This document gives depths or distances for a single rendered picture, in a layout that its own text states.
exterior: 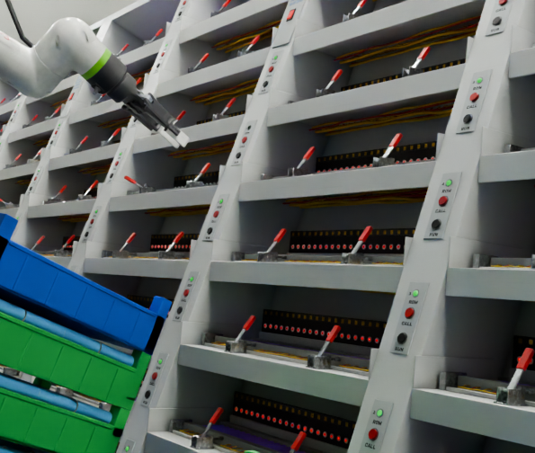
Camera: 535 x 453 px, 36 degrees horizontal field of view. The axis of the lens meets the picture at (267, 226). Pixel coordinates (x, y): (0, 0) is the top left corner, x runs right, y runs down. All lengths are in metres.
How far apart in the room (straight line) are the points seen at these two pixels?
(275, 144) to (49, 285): 1.06
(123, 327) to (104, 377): 0.07
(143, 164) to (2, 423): 1.64
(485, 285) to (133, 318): 0.53
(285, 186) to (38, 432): 0.90
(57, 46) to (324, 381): 1.03
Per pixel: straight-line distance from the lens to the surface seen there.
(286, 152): 2.00
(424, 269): 1.35
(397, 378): 1.31
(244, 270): 1.75
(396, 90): 1.65
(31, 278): 1.01
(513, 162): 1.35
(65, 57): 2.00
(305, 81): 2.07
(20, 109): 3.94
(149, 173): 2.59
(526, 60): 1.46
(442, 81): 1.57
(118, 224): 2.53
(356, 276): 1.47
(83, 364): 1.08
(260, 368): 1.58
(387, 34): 1.96
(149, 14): 3.23
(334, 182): 1.64
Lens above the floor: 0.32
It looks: 15 degrees up
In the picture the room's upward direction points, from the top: 20 degrees clockwise
